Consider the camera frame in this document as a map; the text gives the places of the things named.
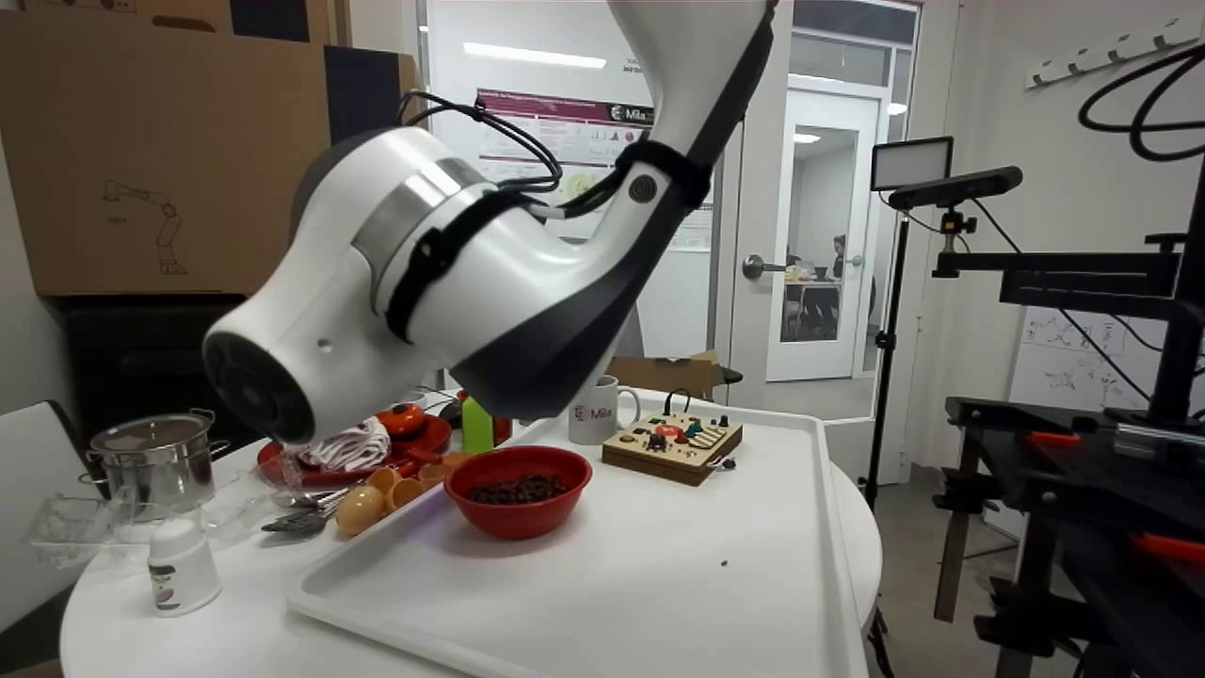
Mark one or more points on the wooden button board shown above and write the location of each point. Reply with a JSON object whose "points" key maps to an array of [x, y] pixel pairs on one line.
{"points": [[672, 448]]}

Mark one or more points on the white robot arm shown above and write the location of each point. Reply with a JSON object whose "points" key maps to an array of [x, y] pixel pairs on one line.
{"points": [[502, 249]]}

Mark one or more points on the red bowl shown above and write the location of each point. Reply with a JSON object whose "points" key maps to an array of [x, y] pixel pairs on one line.
{"points": [[517, 514]]}

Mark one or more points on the white mug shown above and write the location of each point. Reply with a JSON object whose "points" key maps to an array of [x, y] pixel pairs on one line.
{"points": [[598, 421]]}

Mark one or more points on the green plastic bottle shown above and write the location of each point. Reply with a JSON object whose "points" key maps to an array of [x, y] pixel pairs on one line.
{"points": [[476, 429]]}

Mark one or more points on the dark coffee beans pile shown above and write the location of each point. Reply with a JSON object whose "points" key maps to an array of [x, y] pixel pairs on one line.
{"points": [[517, 488]]}

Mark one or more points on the orange bread piece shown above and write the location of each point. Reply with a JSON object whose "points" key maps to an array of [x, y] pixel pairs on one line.
{"points": [[381, 478], [360, 510], [438, 468], [410, 490]]}

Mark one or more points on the white glass door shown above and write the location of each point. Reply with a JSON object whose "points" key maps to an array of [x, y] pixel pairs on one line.
{"points": [[823, 240]]}

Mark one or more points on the white plastic tray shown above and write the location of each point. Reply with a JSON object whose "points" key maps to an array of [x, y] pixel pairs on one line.
{"points": [[653, 590]]}

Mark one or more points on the black light stand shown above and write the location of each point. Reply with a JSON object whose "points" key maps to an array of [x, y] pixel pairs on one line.
{"points": [[887, 350]]}

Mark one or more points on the metal utensils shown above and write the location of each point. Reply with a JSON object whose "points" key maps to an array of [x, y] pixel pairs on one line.
{"points": [[296, 514]]}

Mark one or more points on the black light panel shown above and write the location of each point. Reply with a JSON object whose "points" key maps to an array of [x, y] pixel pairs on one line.
{"points": [[913, 162]]}

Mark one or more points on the black cabinet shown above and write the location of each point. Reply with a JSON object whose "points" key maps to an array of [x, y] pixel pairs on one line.
{"points": [[139, 363]]}

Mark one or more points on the small salt shaker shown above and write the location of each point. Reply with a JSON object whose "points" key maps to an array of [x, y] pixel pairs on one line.
{"points": [[185, 569]]}

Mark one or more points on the large brown cardboard box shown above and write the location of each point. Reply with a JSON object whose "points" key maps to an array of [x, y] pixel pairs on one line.
{"points": [[125, 152]]}

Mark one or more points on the black perforated workbench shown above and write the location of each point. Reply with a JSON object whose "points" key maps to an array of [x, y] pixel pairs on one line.
{"points": [[1107, 490]]}

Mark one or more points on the clear plastic container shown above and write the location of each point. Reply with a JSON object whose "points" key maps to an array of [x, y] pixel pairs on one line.
{"points": [[77, 527]]}

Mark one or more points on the wall poster maroon header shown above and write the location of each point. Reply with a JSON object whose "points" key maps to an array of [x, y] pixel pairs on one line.
{"points": [[591, 127]]}

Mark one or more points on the black stereo camera on mount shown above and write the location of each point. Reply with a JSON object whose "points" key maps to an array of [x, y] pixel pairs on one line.
{"points": [[956, 188]]}

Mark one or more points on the black camera rig arm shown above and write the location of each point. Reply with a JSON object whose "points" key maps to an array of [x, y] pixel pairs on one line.
{"points": [[1079, 267]]}

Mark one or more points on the white coat hook rail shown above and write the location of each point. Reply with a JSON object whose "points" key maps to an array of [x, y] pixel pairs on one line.
{"points": [[1118, 52]]}

